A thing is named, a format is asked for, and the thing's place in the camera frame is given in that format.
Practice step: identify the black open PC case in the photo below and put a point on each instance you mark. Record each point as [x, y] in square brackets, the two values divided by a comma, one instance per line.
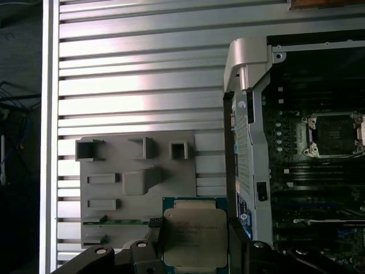
[258, 160]

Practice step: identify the green motherboard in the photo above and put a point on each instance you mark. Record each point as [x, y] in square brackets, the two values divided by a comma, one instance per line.
[288, 155]

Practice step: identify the grey parts rack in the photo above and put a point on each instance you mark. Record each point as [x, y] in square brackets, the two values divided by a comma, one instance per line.
[134, 205]

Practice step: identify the metal socket cover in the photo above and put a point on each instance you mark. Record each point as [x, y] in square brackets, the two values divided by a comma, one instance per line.
[360, 142]

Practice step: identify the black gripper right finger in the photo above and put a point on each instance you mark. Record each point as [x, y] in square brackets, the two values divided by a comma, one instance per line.
[239, 257]

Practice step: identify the silver CPU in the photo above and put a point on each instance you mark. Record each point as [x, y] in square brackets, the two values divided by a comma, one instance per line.
[194, 234]

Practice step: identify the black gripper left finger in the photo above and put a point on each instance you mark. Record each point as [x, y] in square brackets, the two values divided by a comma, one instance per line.
[142, 259]

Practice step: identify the CPU socket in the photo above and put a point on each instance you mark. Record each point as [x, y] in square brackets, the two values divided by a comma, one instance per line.
[333, 135]

